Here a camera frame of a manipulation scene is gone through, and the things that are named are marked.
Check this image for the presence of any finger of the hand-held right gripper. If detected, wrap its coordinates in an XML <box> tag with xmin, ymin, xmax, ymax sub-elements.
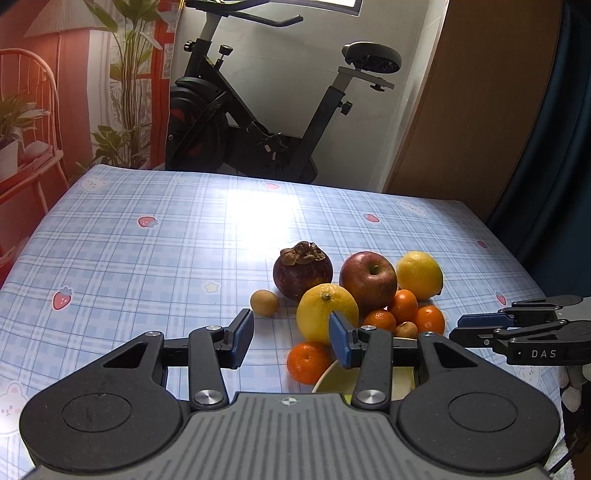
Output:
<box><xmin>450</xmin><ymin>320</ymin><xmax>573</xmax><ymax>349</ymax></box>
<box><xmin>462</xmin><ymin>296</ymin><xmax>583</xmax><ymax>329</ymax></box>

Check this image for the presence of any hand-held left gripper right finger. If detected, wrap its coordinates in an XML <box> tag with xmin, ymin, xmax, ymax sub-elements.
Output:
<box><xmin>329</xmin><ymin>311</ymin><xmax>490</xmax><ymax>411</ymax></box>

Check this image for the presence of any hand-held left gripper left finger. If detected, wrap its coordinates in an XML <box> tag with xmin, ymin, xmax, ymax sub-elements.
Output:
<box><xmin>92</xmin><ymin>310</ymin><xmax>256</xmax><ymax>411</ymax></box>

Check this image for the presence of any yellow lemon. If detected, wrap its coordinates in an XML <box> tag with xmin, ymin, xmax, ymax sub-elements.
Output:
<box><xmin>296</xmin><ymin>284</ymin><xmax>360</xmax><ymax>347</ymax></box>
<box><xmin>396</xmin><ymin>251</ymin><xmax>444</xmax><ymax>301</ymax></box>

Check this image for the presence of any small orange mandarin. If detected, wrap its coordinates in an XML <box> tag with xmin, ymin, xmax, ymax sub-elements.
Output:
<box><xmin>287</xmin><ymin>342</ymin><xmax>334</xmax><ymax>386</ymax></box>
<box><xmin>361</xmin><ymin>309</ymin><xmax>397</xmax><ymax>334</ymax></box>
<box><xmin>387</xmin><ymin>289</ymin><xmax>419</xmax><ymax>324</ymax></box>
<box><xmin>413</xmin><ymin>305</ymin><xmax>446</xmax><ymax>337</ymax></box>

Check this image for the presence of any pale yellow bowl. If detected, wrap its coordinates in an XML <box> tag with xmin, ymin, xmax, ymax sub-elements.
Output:
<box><xmin>311</xmin><ymin>337</ymin><xmax>423</xmax><ymax>402</ymax></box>

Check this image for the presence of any red apple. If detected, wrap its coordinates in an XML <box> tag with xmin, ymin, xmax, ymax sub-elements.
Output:
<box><xmin>339</xmin><ymin>251</ymin><xmax>399</xmax><ymax>315</ymax></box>

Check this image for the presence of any dark purple mangosteen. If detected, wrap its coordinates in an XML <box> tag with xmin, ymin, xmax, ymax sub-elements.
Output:
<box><xmin>272</xmin><ymin>241</ymin><xmax>334</xmax><ymax>302</ymax></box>

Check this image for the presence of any person's right hand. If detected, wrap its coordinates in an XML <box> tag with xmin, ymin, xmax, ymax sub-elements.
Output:
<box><xmin>560</xmin><ymin>364</ymin><xmax>591</xmax><ymax>414</ymax></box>

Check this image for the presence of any blue plaid tablecloth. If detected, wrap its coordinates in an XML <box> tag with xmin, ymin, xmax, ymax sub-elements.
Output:
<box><xmin>0</xmin><ymin>165</ymin><xmax>568</xmax><ymax>476</ymax></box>

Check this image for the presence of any dark blue curtain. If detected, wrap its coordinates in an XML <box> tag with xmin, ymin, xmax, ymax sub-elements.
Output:
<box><xmin>485</xmin><ymin>0</ymin><xmax>591</xmax><ymax>306</ymax></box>

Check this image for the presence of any brown wooden door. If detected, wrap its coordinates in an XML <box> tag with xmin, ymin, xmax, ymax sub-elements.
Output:
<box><xmin>383</xmin><ymin>0</ymin><xmax>565</xmax><ymax>222</ymax></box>

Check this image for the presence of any black exercise bike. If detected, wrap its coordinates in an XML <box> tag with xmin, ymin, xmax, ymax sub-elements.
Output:
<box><xmin>164</xmin><ymin>0</ymin><xmax>402</xmax><ymax>185</ymax></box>

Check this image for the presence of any pink room scene backdrop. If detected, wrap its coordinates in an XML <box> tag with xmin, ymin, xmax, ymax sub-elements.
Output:
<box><xmin>0</xmin><ymin>0</ymin><xmax>183</xmax><ymax>278</ymax></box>

